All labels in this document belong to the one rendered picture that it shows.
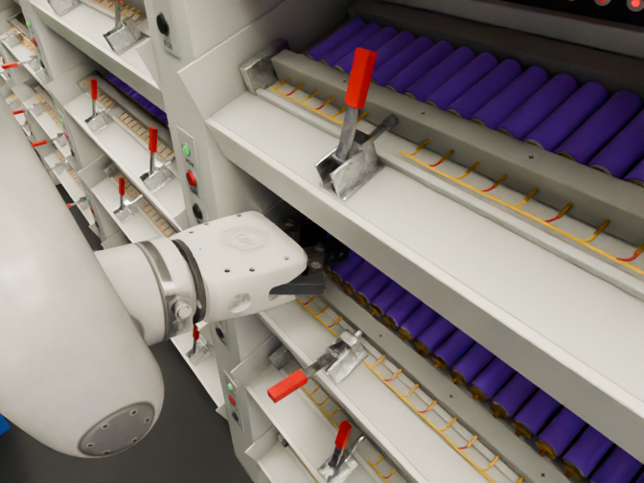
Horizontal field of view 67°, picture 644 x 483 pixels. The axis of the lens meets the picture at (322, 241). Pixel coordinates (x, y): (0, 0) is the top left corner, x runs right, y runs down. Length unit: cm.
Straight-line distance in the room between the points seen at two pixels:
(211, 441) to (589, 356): 88
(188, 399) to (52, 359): 86
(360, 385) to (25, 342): 29
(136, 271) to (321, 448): 37
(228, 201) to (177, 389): 69
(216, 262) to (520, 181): 24
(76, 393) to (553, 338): 24
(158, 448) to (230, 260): 71
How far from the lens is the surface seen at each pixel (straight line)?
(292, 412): 69
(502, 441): 41
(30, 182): 29
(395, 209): 32
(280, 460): 88
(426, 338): 45
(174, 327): 41
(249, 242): 44
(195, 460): 105
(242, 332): 65
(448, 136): 33
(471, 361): 44
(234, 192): 52
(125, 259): 39
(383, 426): 45
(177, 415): 111
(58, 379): 29
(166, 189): 76
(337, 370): 46
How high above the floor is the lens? 89
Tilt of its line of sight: 37 degrees down
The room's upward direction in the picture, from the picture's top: straight up
